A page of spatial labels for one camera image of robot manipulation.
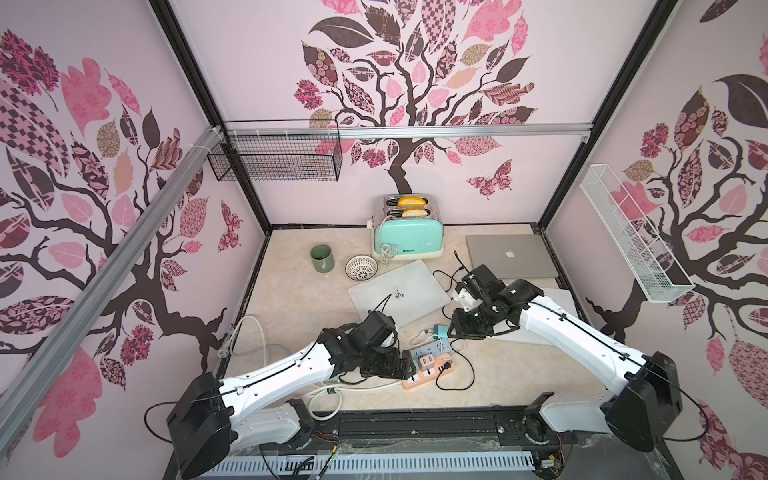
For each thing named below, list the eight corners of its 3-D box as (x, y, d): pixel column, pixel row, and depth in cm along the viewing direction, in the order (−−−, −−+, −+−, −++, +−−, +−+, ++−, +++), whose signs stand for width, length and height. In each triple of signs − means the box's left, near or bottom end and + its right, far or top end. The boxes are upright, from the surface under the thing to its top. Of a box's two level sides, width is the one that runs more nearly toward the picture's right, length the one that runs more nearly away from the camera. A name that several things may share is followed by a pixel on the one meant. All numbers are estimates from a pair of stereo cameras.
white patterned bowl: (345, 280, 104) (344, 274, 101) (348, 261, 110) (346, 255, 107) (377, 280, 104) (376, 274, 101) (377, 261, 110) (377, 255, 107)
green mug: (313, 272, 109) (308, 259, 103) (316, 257, 113) (312, 244, 107) (333, 272, 109) (330, 259, 103) (336, 257, 113) (332, 244, 107)
